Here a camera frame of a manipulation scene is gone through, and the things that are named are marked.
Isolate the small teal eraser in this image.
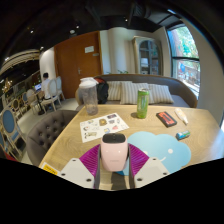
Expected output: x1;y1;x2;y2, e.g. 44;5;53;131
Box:
175;129;192;141

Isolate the white sticker sheet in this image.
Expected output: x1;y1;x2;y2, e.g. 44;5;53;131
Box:
79;112;130;144

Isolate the glass-door cabinet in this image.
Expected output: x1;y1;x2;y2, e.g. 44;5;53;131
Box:
131;35;164;77

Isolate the black backpack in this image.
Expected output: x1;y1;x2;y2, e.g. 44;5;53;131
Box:
94;77;110;105

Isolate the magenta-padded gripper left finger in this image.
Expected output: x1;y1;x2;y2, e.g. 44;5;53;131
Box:
59;143;102;190

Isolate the blue cloud-shaped mouse pad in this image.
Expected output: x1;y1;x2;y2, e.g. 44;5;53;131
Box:
121;130;192;177

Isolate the clear plastic shaker bottle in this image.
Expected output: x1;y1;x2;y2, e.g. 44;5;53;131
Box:
78;77;100;116

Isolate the green drink can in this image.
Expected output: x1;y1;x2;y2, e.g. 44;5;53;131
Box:
136;87;150;120

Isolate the brown wooden door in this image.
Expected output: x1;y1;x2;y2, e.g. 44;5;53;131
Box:
53;31;104;100

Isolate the person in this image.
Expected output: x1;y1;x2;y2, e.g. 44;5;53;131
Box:
40;72;53;101

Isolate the grey curved sofa bench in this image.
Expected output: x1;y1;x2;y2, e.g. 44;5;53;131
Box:
74;73;199;111

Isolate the yellow and white code card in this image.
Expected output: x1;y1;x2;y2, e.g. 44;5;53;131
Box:
40;161;62;177

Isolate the grey tufted armchair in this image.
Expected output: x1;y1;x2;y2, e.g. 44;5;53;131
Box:
25;109;79;167

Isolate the group of white chairs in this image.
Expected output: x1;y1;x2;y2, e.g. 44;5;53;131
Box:
0;76;66;158

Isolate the white tube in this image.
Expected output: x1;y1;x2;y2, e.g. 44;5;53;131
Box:
174;107;190;126

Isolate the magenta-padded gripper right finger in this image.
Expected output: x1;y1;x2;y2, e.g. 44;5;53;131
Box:
127;143;171;190

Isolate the black-framed window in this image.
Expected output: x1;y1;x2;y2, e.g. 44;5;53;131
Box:
166;24;201;100

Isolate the striped cushion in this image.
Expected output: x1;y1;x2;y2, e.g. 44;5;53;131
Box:
148;83;175;105
106;80;133;102
119;82;151;105

